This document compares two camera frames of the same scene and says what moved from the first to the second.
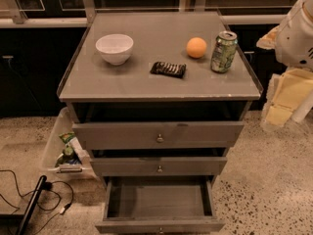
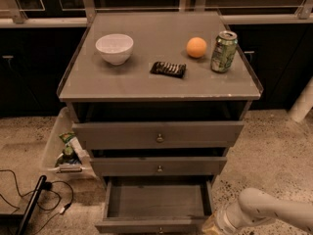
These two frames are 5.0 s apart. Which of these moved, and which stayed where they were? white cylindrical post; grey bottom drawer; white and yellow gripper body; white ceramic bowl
Moved: white and yellow gripper body
Stayed: white cylindrical post; grey bottom drawer; white ceramic bowl
